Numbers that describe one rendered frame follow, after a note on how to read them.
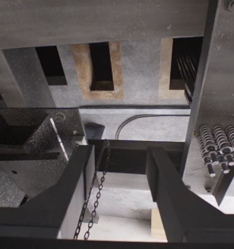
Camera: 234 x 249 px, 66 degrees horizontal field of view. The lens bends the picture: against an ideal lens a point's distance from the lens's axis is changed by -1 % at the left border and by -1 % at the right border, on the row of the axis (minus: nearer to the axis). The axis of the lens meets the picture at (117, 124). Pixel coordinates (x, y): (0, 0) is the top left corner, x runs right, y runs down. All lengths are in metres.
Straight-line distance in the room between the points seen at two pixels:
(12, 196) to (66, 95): 0.97
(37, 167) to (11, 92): 0.34
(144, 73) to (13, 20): 0.89
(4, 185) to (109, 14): 0.65
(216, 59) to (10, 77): 0.71
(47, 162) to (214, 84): 0.58
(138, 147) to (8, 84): 0.77
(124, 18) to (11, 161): 0.56
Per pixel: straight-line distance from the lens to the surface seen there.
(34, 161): 0.64
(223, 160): 0.69
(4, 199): 0.78
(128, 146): 1.15
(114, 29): 0.58
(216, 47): 0.61
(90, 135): 1.59
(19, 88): 0.81
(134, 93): 1.40
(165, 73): 1.33
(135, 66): 1.31
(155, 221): 2.64
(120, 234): 2.99
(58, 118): 0.74
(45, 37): 0.66
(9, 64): 0.78
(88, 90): 1.46
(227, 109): 0.72
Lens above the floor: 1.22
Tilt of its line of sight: 50 degrees down
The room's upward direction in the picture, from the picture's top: 166 degrees counter-clockwise
